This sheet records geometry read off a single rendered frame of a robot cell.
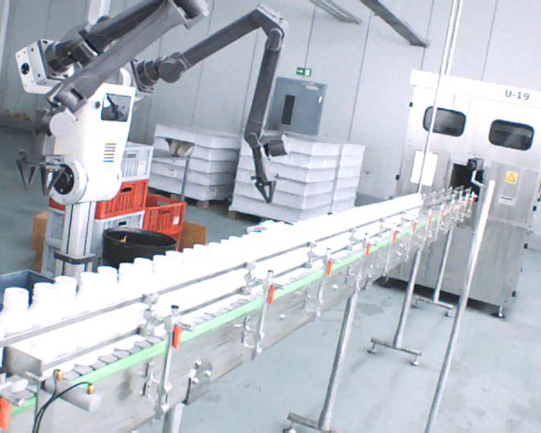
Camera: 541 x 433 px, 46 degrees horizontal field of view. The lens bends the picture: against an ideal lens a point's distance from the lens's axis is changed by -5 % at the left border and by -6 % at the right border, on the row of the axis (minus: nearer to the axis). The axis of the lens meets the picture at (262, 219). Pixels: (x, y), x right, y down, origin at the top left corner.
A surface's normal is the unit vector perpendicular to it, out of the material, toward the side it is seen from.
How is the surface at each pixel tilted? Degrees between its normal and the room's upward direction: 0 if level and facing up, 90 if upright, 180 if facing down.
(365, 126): 90
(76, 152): 101
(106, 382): 90
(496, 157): 90
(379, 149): 90
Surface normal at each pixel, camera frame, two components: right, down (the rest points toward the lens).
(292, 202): -0.37, 0.09
